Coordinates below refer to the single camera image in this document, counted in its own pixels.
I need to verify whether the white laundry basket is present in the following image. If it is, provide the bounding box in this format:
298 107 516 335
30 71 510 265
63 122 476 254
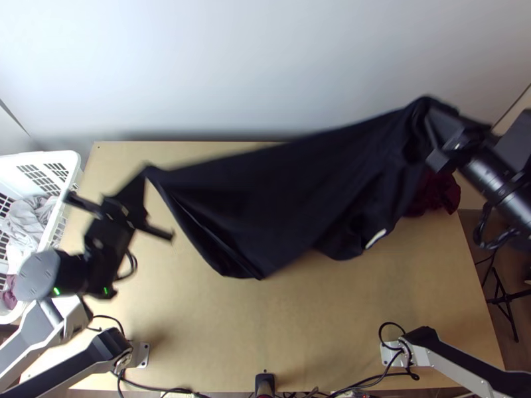
0 150 84 329

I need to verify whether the heap of clothes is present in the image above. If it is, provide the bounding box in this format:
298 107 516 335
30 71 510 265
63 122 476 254
0 195 59 310

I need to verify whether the black t-shirt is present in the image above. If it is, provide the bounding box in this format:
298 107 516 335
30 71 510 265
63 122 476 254
119 96 462 281

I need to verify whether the black cable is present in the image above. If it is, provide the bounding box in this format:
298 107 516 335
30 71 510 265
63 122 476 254
378 322 421 383
472 204 531 252
84 314 126 338
116 364 196 398

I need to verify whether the dark red garment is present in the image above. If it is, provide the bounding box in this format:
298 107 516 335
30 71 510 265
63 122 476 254
400 170 463 220

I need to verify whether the black tripod stand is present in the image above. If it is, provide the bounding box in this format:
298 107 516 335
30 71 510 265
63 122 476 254
484 265 531 344

